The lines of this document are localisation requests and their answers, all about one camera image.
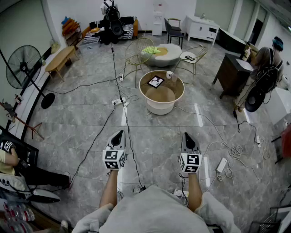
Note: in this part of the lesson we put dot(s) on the wooden backed dark chair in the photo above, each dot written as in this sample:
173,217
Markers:
176,28

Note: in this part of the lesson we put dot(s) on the white mug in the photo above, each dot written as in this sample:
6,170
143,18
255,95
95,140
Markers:
169,74

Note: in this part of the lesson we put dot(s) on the black low cabinet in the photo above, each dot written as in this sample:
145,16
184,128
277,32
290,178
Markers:
229,41

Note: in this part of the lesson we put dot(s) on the person's grey shirt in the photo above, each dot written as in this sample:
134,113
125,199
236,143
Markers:
154,211

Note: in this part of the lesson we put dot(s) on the dark chair with blue seat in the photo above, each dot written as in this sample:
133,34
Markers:
175,34

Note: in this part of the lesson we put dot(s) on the round glass coffee table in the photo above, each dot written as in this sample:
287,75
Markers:
174,89

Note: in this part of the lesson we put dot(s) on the pack of water bottles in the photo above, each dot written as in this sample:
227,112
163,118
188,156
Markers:
16,214

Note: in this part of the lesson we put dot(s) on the green star pillow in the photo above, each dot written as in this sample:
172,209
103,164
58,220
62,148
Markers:
149,49

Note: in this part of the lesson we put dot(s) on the white sideboard cabinet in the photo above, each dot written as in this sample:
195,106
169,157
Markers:
200,29

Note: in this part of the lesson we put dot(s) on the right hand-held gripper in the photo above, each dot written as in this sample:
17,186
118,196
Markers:
191,160

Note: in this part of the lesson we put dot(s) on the black metal rack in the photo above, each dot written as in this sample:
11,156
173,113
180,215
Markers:
268,223

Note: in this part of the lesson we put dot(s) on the yellow round pillow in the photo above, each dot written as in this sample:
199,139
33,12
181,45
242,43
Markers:
95,29

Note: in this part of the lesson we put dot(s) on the black framed deer picture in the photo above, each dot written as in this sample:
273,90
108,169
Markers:
155,82

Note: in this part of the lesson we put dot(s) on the orange folding chair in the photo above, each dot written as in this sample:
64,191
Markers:
286,143

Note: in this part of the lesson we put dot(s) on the white and black machine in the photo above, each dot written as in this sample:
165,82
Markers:
43,196

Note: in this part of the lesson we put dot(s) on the black standing fan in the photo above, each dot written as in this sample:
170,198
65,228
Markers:
22,67

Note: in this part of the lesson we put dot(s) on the white basin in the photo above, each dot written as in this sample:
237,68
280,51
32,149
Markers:
244,64

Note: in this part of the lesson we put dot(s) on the wooden easel stand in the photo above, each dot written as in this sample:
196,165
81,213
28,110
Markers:
34,129

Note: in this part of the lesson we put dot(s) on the white egg shaped ottoman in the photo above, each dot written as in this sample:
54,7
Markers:
168,58

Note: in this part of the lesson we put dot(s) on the wooden shelf rack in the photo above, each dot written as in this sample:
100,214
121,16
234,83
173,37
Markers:
72,37

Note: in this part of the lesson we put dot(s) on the dark wooden washstand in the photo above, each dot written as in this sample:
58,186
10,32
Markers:
229,75

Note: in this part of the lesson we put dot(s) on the white round seat cushion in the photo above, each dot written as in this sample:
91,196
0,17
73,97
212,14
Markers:
185,61

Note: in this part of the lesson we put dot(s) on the white power strip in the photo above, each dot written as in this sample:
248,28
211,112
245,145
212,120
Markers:
258,141
121,77
222,165
118,100

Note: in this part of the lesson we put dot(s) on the black white striped sofa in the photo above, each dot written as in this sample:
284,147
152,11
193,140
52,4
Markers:
127,30

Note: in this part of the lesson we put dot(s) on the white water dispenser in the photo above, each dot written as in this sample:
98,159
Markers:
157,22

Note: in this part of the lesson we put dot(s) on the clear plastic storage box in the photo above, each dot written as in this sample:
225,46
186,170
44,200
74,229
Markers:
88,45

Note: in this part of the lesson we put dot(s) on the person's left forearm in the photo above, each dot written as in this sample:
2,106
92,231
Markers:
109,188

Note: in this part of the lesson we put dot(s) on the blue star pillow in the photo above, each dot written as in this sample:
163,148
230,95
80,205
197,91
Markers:
65,20

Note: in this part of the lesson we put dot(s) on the clear drinking glass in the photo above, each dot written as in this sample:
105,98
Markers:
174,77

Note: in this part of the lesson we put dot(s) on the oval light wooden bench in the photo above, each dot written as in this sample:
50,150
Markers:
60,58

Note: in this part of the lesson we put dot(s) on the person's right forearm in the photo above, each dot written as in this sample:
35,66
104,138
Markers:
194,193

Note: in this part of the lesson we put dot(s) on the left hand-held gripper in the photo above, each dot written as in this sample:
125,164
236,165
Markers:
113,158

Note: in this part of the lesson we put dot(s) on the stack of orange cushions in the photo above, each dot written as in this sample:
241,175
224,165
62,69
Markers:
69,26

